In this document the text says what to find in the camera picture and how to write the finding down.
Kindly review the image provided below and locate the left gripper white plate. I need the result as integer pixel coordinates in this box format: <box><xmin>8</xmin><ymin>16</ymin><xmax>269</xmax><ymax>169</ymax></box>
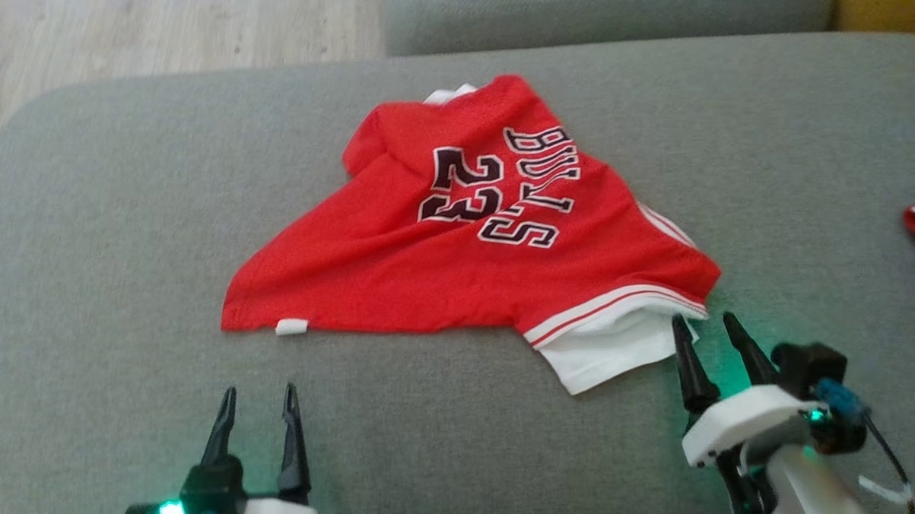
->
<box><xmin>113</xmin><ymin>380</ymin><xmax>328</xmax><ymax>514</ymax></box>

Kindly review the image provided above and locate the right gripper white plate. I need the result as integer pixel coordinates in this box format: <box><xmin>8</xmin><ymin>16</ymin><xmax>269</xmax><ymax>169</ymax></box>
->
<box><xmin>671</xmin><ymin>306</ymin><xmax>871</xmax><ymax>514</ymax></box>

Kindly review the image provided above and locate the red basketball jersey number 23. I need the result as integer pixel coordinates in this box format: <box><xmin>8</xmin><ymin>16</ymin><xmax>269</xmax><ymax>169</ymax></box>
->
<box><xmin>212</xmin><ymin>67</ymin><xmax>727</xmax><ymax>408</ymax></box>

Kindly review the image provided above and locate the large grey sofa seat cushion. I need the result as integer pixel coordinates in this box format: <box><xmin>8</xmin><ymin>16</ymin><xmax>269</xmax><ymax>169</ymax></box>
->
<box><xmin>0</xmin><ymin>30</ymin><xmax>915</xmax><ymax>514</ymax></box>

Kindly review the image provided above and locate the small grey sofa cushion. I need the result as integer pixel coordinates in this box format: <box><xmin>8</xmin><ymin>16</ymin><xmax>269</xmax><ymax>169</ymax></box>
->
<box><xmin>382</xmin><ymin>0</ymin><xmax>836</xmax><ymax>58</ymax></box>

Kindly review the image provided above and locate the right blue-plug camera cable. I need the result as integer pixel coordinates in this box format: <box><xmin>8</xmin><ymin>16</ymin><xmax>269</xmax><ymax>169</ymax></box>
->
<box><xmin>814</xmin><ymin>374</ymin><xmax>915</xmax><ymax>514</ymax></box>

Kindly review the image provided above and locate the white cable tag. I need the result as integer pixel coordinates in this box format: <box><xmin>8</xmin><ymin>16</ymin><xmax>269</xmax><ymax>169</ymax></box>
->
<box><xmin>859</xmin><ymin>472</ymin><xmax>913</xmax><ymax>507</ymax></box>

